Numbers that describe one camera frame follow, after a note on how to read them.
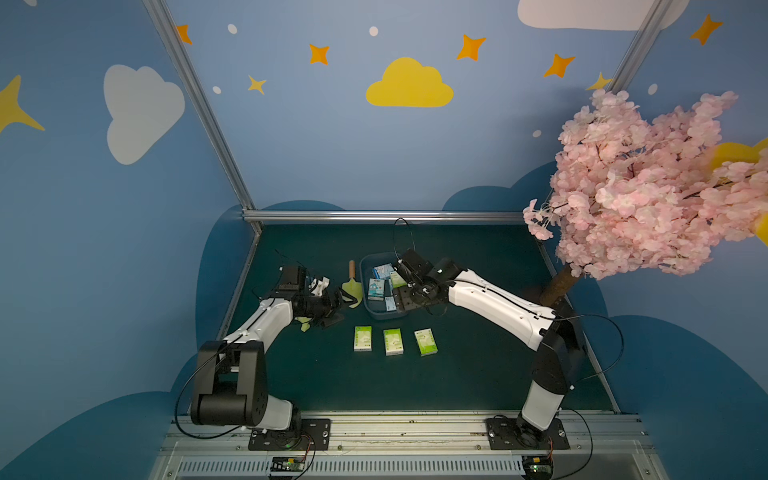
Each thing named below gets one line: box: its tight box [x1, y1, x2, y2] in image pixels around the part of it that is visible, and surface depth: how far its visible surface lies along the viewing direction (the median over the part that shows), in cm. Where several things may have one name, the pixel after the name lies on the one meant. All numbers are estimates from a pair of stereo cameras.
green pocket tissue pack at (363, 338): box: [354, 326, 373, 352], surface depth 91 cm
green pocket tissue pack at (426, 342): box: [414, 328, 439, 357], surface depth 90 cm
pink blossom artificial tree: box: [523, 89, 768, 307], surface depth 62 cm
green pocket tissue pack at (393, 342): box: [383, 328, 404, 356], surface depth 90 cm
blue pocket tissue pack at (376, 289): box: [368, 278, 385, 301], surface depth 103 cm
